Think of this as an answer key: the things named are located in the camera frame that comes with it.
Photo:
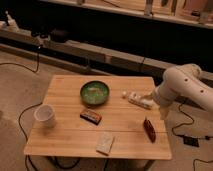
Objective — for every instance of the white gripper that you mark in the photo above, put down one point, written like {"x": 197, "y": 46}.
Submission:
{"x": 164, "y": 97}

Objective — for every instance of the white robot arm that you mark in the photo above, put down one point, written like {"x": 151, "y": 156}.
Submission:
{"x": 181, "y": 80}

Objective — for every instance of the white patterned box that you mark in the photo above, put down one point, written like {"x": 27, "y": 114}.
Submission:
{"x": 137, "y": 99}

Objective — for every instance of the dark red chili pepper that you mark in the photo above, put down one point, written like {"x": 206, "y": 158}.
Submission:
{"x": 149, "y": 129}

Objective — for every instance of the black power adapter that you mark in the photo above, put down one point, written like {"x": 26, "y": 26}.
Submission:
{"x": 190, "y": 141}

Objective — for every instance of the green bowl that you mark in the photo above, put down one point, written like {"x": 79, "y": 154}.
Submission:
{"x": 94, "y": 93}

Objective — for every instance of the brown rectangular box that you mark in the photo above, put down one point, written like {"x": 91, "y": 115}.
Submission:
{"x": 91, "y": 116}

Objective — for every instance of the wooden table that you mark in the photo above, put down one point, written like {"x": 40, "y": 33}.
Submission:
{"x": 75, "y": 137}

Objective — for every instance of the white cup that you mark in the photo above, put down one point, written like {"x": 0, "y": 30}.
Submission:
{"x": 45, "y": 116}

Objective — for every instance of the black device on ledge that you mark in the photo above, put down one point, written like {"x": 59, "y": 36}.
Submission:
{"x": 60, "y": 36}

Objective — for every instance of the white spray bottle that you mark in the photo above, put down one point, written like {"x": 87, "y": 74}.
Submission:
{"x": 11, "y": 22}

